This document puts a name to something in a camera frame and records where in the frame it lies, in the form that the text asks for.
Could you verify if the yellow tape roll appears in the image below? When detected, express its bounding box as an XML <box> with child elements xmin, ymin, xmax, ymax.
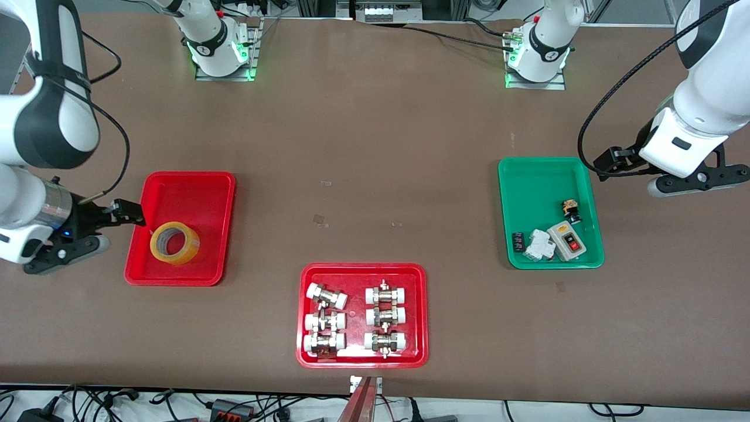
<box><xmin>150</xmin><ymin>222</ymin><xmax>200</xmax><ymax>265</ymax></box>

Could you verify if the empty red plastic tray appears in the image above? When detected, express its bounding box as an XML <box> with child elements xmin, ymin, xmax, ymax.
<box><xmin>124</xmin><ymin>171</ymin><xmax>236</xmax><ymax>287</ymax></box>

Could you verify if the green plastic tray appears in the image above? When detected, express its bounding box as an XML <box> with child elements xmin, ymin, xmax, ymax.
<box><xmin>499</xmin><ymin>157</ymin><xmax>605</xmax><ymax>270</ymax></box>

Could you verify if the red tray holding fittings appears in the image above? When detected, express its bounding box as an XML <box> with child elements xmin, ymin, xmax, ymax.
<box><xmin>296</xmin><ymin>263</ymin><xmax>429</xmax><ymax>369</ymax></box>

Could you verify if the white circuit breaker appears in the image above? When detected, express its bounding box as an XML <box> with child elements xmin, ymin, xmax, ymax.
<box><xmin>523</xmin><ymin>229</ymin><xmax>556</xmax><ymax>262</ymax></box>

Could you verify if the black power adapter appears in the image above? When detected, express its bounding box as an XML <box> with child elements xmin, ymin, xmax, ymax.
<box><xmin>18</xmin><ymin>407</ymin><xmax>65</xmax><ymax>422</ymax></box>

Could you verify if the white metal pipe fitting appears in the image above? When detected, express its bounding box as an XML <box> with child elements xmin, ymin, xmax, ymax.
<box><xmin>366</xmin><ymin>280</ymin><xmax>407</xmax><ymax>305</ymax></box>
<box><xmin>304</xmin><ymin>332</ymin><xmax>346</xmax><ymax>357</ymax></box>
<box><xmin>364</xmin><ymin>331</ymin><xmax>407</xmax><ymax>358</ymax></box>
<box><xmin>366</xmin><ymin>307</ymin><xmax>407</xmax><ymax>327</ymax></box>
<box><xmin>306</xmin><ymin>283</ymin><xmax>348</xmax><ymax>309</ymax></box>
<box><xmin>305</xmin><ymin>312</ymin><xmax>346</xmax><ymax>332</ymax></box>

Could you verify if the brown table mat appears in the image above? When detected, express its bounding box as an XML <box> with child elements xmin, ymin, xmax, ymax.
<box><xmin>0</xmin><ymin>13</ymin><xmax>750</xmax><ymax>408</ymax></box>

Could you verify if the grey power strip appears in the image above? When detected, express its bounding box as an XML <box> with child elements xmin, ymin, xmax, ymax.
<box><xmin>363</xmin><ymin>5</ymin><xmax>422</xmax><ymax>23</ymax></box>

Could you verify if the red metal beam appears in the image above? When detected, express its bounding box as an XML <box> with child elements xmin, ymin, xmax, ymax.
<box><xmin>337</xmin><ymin>377</ymin><xmax>377</xmax><ymax>422</ymax></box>

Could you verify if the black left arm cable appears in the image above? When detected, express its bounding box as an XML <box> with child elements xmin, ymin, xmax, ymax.
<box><xmin>577</xmin><ymin>0</ymin><xmax>739</xmax><ymax>176</ymax></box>

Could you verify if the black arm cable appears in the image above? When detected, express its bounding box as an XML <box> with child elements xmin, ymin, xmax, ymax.
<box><xmin>577</xmin><ymin>0</ymin><xmax>739</xmax><ymax>176</ymax></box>
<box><xmin>79</xmin><ymin>29</ymin><xmax>131</xmax><ymax>203</ymax></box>

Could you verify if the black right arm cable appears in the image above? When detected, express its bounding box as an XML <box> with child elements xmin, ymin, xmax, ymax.
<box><xmin>79</xmin><ymin>29</ymin><xmax>131</xmax><ymax>203</ymax></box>

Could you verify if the grey switch box red button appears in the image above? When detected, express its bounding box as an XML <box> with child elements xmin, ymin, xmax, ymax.
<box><xmin>547</xmin><ymin>223</ymin><xmax>588</xmax><ymax>262</ymax></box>

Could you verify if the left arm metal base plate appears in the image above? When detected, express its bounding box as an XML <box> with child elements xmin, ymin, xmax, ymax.
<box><xmin>505</xmin><ymin>29</ymin><xmax>567</xmax><ymax>90</ymax></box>

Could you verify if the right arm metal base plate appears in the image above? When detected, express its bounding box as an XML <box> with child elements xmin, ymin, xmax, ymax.
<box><xmin>195</xmin><ymin>18</ymin><xmax>261</xmax><ymax>81</ymax></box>

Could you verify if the thin black table cable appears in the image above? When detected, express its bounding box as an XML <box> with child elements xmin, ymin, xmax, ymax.
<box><xmin>404</xmin><ymin>21</ymin><xmax>522</xmax><ymax>50</ymax></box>

